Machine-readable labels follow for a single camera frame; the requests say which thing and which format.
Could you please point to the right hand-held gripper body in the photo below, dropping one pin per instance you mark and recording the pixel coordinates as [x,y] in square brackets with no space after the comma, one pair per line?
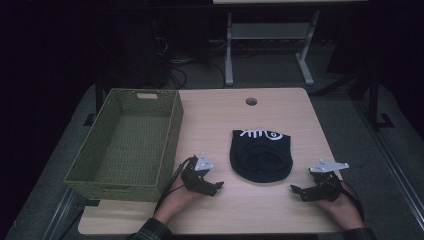
[328,186]

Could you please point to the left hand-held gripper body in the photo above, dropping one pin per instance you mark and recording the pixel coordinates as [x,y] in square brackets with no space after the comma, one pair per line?
[193,175]

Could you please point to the black beanie with white print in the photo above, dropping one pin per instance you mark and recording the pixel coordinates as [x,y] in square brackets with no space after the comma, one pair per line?
[260,160]

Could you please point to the green woven basket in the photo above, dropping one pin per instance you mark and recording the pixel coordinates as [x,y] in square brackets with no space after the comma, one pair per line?
[133,143]

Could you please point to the person's right hand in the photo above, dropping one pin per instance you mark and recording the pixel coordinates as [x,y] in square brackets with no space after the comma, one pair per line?
[345,213]

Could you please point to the person's left hand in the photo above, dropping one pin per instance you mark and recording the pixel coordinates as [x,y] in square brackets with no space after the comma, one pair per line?
[175,203]

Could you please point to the black metal stand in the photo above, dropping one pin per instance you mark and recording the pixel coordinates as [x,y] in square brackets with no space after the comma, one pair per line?
[373,100]

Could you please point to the white metal table frame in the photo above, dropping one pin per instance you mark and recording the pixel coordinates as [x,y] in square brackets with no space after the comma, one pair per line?
[266,31]

